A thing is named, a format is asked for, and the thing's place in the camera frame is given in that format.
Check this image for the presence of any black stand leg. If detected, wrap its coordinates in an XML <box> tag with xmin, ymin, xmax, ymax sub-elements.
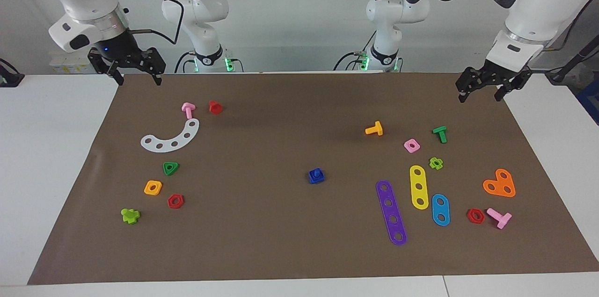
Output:
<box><xmin>545</xmin><ymin>35</ymin><xmax>599</xmax><ymax>85</ymax></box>

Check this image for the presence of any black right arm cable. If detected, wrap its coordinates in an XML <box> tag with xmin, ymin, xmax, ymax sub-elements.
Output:
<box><xmin>126</xmin><ymin>0</ymin><xmax>184</xmax><ymax>46</ymax></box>

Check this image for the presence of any black base cable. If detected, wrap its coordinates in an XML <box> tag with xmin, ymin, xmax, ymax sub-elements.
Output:
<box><xmin>175</xmin><ymin>51</ymin><xmax>195</xmax><ymax>74</ymax></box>
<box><xmin>333</xmin><ymin>51</ymin><xmax>363</xmax><ymax>72</ymax></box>

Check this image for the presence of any blue crate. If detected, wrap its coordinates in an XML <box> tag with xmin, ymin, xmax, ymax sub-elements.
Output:
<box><xmin>577</xmin><ymin>91</ymin><xmax>599</xmax><ymax>125</ymax></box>

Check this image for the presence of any white cardboard box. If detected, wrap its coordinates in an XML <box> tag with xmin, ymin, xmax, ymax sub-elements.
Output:
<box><xmin>49</xmin><ymin>51</ymin><xmax>102</xmax><ymax>74</ymax></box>

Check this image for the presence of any purple four-hole plastic strip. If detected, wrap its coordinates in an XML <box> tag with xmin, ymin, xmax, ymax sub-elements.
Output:
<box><xmin>376</xmin><ymin>180</ymin><xmax>408</xmax><ymax>246</ymax></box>

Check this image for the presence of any orange heart-shaped plastic plate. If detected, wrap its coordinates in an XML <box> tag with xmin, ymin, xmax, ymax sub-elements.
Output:
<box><xmin>482</xmin><ymin>168</ymin><xmax>516</xmax><ymax>198</ymax></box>

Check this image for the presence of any white curved five-hole strip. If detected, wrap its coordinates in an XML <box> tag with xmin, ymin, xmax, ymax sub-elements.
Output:
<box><xmin>140</xmin><ymin>118</ymin><xmax>200</xmax><ymax>153</ymax></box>

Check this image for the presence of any brown table mat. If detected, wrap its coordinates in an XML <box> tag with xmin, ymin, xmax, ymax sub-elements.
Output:
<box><xmin>27</xmin><ymin>72</ymin><xmax>599</xmax><ymax>286</ymax></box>

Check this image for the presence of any black clamp device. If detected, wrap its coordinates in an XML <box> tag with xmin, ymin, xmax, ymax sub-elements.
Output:
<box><xmin>0</xmin><ymin>58</ymin><xmax>25</xmax><ymax>88</ymax></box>

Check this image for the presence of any blue two-hole plastic strip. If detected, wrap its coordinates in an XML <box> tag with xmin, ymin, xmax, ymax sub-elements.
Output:
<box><xmin>431</xmin><ymin>194</ymin><xmax>451</xmax><ymax>227</ymax></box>

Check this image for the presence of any yellow three-hole plastic strip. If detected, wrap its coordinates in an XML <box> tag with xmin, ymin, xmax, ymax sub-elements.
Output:
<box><xmin>409</xmin><ymin>165</ymin><xmax>430</xmax><ymax>210</ymax></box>

